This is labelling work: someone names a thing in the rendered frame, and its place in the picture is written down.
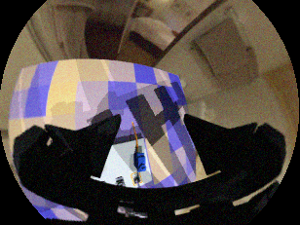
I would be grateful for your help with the blue micro servo with orange cable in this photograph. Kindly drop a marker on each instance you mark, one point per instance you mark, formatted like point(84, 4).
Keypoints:
point(139, 159)

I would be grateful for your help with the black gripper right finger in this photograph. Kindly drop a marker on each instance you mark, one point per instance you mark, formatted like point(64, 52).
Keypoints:
point(214, 143)

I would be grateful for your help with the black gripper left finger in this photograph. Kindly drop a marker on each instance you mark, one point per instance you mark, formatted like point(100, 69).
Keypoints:
point(90, 145)

